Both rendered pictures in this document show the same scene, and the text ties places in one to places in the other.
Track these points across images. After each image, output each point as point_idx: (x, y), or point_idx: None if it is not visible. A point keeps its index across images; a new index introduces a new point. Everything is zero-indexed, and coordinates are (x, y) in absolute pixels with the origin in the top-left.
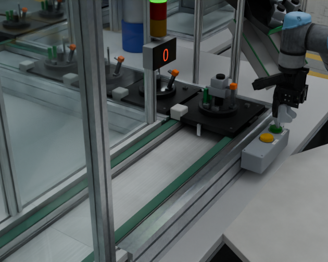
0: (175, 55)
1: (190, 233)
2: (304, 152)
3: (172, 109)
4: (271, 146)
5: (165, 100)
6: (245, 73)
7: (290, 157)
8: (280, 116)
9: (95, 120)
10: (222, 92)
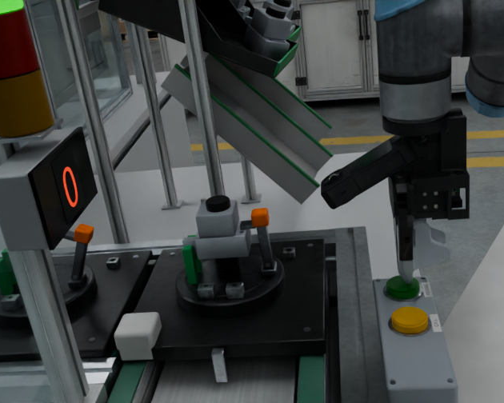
0: (93, 182)
1: None
2: (455, 314)
3: (122, 336)
4: (440, 340)
5: (82, 313)
6: (193, 189)
7: None
8: (418, 253)
9: None
10: (237, 242)
